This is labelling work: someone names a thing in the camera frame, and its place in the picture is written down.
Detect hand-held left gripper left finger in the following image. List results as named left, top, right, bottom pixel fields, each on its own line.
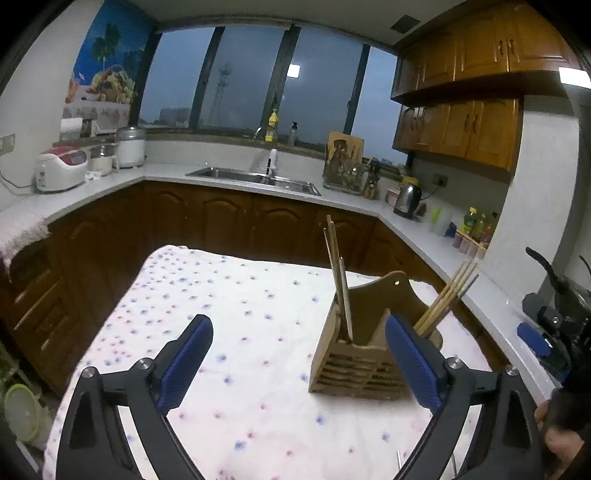
left=55, top=314, right=214, bottom=480

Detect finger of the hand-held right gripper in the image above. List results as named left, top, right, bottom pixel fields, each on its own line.
left=517, top=322, right=572, bottom=385

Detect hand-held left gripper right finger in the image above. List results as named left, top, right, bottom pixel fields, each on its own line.
left=385, top=314, right=541, bottom=480

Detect wooden slatted utensil holder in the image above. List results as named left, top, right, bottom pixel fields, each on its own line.
left=308, top=271, right=444, bottom=401

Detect person's right hand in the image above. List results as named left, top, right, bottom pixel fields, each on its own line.
left=534, top=399, right=588, bottom=463

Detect black machine with lever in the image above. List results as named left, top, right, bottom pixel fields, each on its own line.
left=524, top=247, right=591, bottom=324

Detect white floral tablecloth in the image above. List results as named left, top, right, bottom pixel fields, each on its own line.
left=44, top=244, right=492, bottom=480

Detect row of condiment bottles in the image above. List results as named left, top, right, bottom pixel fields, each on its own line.
left=455, top=208, right=500, bottom=258

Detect dark wooden base cabinets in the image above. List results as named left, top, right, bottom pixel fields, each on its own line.
left=0, top=180, right=509, bottom=398

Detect steel electric kettle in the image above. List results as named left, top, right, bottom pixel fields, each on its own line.
left=392, top=176, right=423, bottom=220

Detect green-lidded container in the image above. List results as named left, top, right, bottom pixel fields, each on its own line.
left=4, top=383, right=43, bottom=445

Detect knife block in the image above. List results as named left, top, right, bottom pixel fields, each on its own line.
left=364, top=159, right=382, bottom=200

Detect steel kitchen sink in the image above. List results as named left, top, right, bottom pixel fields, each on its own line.
left=186, top=167, right=321, bottom=197

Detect pink knitted cloth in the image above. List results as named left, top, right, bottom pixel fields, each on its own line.
left=0, top=210, right=51, bottom=269

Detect wooden cutting board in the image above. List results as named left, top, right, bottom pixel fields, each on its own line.
left=327, top=130, right=365, bottom=176

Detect chrome faucet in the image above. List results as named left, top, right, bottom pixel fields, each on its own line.
left=252, top=127, right=281, bottom=177

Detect white electric cooker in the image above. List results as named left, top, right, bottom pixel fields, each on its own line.
left=115, top=126, right=147, bottom=169

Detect white and red rice cooker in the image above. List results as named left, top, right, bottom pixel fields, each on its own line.
left=34, top=145, right=89, bottom=193

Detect white paper towel roll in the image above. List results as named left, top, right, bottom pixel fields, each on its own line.
left=60, top=117, right=85, bottom=141

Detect under-cabinet light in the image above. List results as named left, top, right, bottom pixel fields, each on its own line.
left=558, top=67, right=591, bottom=88

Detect kitchen window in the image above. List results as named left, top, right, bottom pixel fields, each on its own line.
left=139, top=23, right=411, bottom=169

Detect wire dish rack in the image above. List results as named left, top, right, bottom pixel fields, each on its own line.
left=323, top=161, right=370, bottom=195

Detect wooden wall cabinets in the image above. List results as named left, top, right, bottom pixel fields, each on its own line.
left=390, top=0, right=583, bottom=174

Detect tropical fruit wall poster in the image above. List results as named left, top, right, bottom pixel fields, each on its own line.
left=62, top=0, right=155, bottom=121

